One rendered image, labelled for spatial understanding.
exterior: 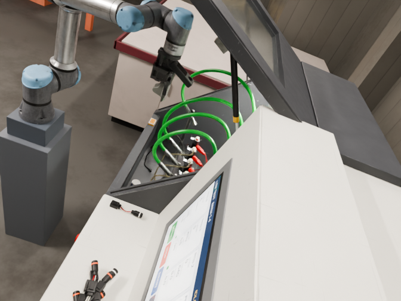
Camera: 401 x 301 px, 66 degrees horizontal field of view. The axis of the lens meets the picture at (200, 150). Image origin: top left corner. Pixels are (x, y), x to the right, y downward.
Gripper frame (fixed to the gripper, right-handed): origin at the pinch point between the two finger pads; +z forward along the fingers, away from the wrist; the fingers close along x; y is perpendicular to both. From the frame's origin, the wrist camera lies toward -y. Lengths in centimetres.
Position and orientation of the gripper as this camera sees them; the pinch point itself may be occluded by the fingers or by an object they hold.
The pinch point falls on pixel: (163, 99)
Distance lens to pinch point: 129.3
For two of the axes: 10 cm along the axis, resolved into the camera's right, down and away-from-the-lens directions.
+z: -3.3, 7.3, 6.0
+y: -9.3, -3.6, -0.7
